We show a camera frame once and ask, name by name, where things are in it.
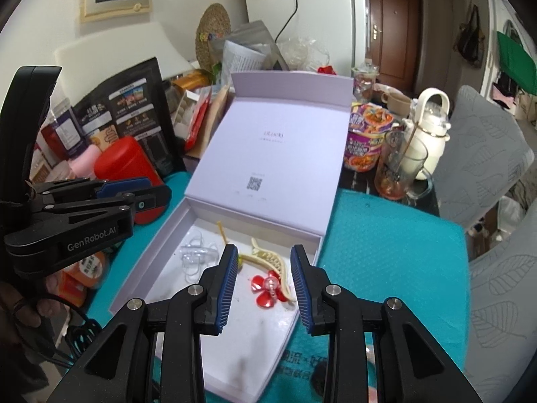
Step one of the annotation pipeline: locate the yellow-green lollipop hair pin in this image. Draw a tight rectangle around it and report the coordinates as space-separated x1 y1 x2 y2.
216 220 244 269

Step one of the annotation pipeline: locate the clear plastic hair clip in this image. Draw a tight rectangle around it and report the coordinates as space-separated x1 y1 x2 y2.
176 233 219 280

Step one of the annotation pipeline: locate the brown door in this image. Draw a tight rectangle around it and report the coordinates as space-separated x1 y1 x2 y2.
367 0 422 93

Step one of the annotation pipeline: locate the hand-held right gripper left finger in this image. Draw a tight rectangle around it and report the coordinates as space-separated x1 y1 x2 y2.
54 243 240 403

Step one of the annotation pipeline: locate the teal bubble mat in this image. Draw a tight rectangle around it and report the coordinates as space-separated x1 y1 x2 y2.
86 170 471 403

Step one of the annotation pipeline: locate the beige bowl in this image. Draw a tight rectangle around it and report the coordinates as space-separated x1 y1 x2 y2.
373 83 414 116

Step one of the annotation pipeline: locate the hanging dark bag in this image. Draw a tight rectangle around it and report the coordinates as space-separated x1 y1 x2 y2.
455 4 487 68

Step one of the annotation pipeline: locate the pink bottle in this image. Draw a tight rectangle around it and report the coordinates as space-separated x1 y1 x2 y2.
67 145 103 181

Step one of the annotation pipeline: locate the cream hair clip red flower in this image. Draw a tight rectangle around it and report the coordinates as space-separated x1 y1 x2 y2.
237 237 296 309

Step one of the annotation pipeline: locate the clear plastic bag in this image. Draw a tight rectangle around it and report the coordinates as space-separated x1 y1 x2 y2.
279 36 332 72

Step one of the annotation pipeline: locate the glass jar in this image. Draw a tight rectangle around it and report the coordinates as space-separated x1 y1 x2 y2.
352 64 380 105

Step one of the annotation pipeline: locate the white kettle jug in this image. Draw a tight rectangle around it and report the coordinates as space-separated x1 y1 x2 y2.
403 87 451 181

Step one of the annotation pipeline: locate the person's left hand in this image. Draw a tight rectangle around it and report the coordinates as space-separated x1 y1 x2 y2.
0 275 63 345

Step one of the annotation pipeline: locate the red canister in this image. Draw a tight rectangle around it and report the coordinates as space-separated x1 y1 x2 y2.
93 136 164 223

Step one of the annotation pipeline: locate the white foam board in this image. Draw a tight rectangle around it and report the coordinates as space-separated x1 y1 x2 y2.
54 23 194 80

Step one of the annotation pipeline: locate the woven straw fan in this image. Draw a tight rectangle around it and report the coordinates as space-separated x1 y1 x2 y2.
195 3 232 72

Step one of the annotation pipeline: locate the black power cable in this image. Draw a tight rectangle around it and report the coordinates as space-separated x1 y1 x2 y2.
275 0 305 45

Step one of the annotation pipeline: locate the purple instant noodle cup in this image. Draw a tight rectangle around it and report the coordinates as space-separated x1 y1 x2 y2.
343 101 397 173

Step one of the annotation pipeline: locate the black hair clip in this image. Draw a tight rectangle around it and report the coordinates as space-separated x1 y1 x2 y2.
65 319 101 359

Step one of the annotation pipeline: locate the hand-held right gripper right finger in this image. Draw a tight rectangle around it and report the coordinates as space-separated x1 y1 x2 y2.
289 243 483 403

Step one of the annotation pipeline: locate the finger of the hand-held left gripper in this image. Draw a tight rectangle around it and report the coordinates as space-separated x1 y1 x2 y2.
29 186 174 224
40 177 154 198

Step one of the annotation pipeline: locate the white fridge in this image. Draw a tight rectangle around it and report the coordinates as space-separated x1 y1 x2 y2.
244 0 367 77

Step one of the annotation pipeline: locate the red snack packet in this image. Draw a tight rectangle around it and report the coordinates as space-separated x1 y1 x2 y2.
185 88 214 152

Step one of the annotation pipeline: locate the glass mug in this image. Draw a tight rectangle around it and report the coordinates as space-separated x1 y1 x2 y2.
375 129 435 201

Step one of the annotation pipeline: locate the white gift box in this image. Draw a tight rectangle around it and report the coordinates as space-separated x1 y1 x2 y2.
110 71 354 403

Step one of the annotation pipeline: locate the grey leaf-pattern chair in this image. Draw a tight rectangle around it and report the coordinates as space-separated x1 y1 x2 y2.
466 214 537 403
432 85 531 231

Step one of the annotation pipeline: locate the black snack bag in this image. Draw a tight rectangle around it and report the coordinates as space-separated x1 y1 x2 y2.
71 56 177 179

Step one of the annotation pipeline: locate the grey foil bag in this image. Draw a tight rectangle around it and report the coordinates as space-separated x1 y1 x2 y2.
227 20 290 72

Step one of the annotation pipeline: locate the printed paper sheet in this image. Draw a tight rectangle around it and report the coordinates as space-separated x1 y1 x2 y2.
222 40 269 93

